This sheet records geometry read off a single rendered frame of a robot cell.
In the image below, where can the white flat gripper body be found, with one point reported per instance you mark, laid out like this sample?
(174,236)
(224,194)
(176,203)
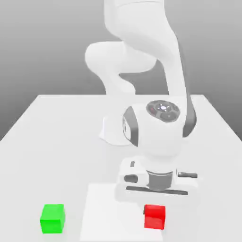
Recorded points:
(132,194)

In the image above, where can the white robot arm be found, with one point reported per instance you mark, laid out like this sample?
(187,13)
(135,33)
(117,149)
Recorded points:
(143,56)

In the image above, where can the small red cube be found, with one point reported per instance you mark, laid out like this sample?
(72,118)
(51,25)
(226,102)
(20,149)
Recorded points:
(154,217)

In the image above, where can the small green cube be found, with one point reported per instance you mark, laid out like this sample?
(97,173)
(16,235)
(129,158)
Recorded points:
(53,218)

